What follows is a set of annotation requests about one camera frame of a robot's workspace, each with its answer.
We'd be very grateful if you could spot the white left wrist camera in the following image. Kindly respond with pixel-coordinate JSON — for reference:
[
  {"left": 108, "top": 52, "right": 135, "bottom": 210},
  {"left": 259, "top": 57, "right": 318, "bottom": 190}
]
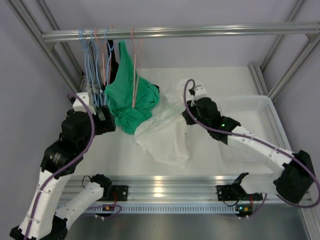
[{"left": 67, "top": 92, "right": 97, "bottom": 115}]

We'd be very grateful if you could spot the left aluminium frame post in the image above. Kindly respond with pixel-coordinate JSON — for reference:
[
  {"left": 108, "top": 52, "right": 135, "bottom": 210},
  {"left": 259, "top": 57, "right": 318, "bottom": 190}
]
[{"left": 4, "top": 0, "right": 82, "bottom": 93}]

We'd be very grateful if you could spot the aluminium hanging rail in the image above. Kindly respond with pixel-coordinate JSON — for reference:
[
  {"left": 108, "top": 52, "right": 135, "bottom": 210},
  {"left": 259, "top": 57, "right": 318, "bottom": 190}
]
[{"left": 41, "top": 21, "right": 320, "bottom": 43}]

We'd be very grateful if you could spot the pink plastic hanger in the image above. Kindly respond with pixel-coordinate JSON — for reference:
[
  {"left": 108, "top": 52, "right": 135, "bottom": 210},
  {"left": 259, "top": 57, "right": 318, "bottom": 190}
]
[{"left": 130, "top": 26, "right": 142, "bottom": 109}]

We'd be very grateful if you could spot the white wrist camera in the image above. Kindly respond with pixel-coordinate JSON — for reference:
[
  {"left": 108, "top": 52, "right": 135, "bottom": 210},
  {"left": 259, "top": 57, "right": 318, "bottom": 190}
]
[
  {"left": 67, "top": 92, "right": 97, "bottom": 115},
  {"left": 189, "top": 84, "right": 207, "bottom": 107}
]

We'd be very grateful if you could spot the aluminium frame post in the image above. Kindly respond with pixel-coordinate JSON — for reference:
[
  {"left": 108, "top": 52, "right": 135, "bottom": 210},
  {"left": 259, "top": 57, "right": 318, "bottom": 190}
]
[
  {"left": 4, "top": 0, "right": 82, "bottom": 93},
  {"left": 247, "top": 0, "right": 320, "bottom": 103}
]

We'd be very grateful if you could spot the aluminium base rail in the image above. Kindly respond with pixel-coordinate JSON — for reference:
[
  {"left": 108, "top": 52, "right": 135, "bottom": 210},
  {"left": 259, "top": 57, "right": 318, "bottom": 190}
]
[{"left": 57, "top": 174, "right": 311, "bottom": 215}]

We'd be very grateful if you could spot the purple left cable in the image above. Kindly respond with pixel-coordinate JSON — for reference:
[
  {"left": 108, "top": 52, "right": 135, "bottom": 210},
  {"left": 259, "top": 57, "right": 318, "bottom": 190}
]
[{"left": 23, "top": 92, "right": 96, "bottom": 240}]

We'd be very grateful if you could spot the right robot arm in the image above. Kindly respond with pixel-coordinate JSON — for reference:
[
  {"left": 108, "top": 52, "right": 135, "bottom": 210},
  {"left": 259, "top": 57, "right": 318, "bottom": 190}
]
[{"left": 182, "top": 97, "right": 320, "bottom": 207}]

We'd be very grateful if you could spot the white plastic basket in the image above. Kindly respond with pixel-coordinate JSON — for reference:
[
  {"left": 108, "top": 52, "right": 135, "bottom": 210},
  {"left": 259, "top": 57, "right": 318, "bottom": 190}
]
[{"left": 218, "top": 95, "right": 291, "bottom": 174}]

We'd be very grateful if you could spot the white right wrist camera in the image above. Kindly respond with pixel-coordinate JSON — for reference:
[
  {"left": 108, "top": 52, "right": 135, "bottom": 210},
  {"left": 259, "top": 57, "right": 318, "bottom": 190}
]
[{"left": 189, "top": 84, "right": 207, "bottom": 107}]

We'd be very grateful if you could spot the pink hanger behind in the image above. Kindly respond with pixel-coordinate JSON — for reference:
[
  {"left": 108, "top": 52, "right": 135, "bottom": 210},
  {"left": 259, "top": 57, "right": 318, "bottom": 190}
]
[{"left": 94, "top": 27, "right": 106, "bottom": 86}]

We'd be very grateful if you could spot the black garment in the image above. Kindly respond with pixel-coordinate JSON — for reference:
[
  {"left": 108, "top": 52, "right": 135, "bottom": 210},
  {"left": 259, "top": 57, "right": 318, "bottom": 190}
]
[{"left": 108, "top": 40, "right": 119, "bottom": 84}]

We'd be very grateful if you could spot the green tank top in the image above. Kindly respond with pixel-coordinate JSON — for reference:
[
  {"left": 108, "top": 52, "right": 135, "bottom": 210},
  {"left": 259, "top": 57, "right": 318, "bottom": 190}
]
[{"left": 104, "top": 40, "right": 160, "bottom": 135}]

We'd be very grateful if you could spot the right aluminium frame post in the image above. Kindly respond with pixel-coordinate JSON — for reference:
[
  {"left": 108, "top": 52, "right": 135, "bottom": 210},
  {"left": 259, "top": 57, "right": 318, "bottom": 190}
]
[{"left": 247, "top": 0, "right": 320, "bottom": 103}]

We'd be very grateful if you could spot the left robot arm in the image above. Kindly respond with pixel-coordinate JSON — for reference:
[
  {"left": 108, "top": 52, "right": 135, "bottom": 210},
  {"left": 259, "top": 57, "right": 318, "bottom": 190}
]
[{"left": 9, "top": 106, "right": 116, "bottom": 240}]

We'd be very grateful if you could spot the white tank top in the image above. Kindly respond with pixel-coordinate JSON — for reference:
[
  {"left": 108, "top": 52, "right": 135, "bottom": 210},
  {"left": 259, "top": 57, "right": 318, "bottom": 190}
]
[{"left": 133, "top": 78, "right": 190, "bottom": 168}]

